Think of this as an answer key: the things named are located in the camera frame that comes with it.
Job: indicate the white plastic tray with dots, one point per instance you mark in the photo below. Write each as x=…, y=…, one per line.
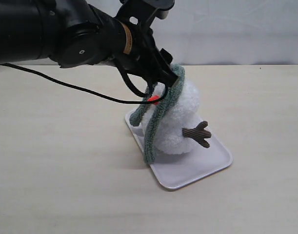
x=178, y=171

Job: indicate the white backdrop curtain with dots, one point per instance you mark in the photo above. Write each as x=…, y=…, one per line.
x=224, y=32

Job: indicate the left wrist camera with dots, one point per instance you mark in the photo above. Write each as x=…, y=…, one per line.
x=145, y=11

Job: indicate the green fuzzy scarf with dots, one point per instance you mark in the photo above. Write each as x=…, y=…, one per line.
x=161, y=110

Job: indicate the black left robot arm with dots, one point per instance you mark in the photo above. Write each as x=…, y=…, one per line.
x=74, y=33

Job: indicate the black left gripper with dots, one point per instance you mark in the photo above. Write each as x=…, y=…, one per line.
x=133, y=52

